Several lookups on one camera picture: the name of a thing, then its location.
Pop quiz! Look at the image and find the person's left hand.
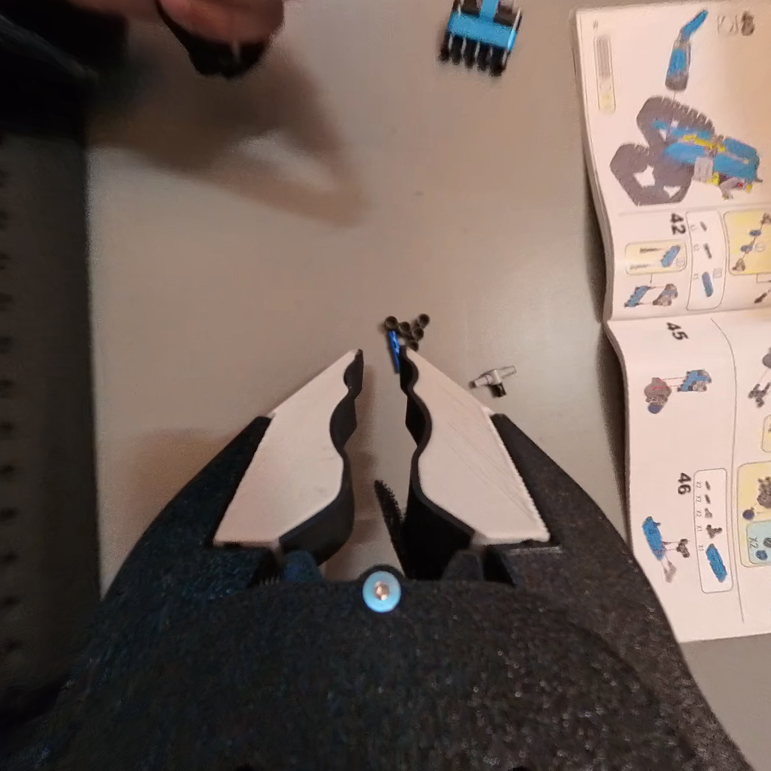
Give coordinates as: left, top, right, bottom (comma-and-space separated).
153, 0, 287, 34

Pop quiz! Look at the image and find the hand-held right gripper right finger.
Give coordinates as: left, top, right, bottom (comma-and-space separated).
399, 348, 551, 570

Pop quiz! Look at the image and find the blue black brick assembly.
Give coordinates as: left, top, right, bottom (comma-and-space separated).
438, 0, 524, 77

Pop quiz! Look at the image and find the grey T-shaped connector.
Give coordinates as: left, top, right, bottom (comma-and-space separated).
469, 363, 518, 398

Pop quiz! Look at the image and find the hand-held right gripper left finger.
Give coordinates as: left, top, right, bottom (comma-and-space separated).
212, 348, 365, 564

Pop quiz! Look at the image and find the open instruction booklet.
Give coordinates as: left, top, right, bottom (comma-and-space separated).
569, 0, 771, 644

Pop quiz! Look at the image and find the black T-shaped connector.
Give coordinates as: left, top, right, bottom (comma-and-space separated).
381, 313, 431, 351

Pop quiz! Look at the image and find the grey desk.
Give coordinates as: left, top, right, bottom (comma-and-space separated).
84, 0, 771, 771

